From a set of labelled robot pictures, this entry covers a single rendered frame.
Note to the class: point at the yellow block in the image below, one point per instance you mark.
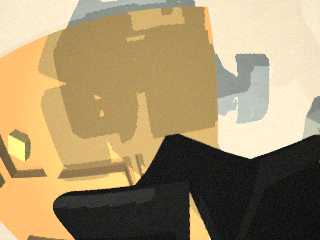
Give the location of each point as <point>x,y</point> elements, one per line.
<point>19,145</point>

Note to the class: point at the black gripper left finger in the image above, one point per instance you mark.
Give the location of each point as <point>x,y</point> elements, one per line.
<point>158,202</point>

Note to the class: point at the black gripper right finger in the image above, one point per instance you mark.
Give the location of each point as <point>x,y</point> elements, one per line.
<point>227,188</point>

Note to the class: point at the pale yellow square board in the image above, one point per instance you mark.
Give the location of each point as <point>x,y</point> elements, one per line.
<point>96,100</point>

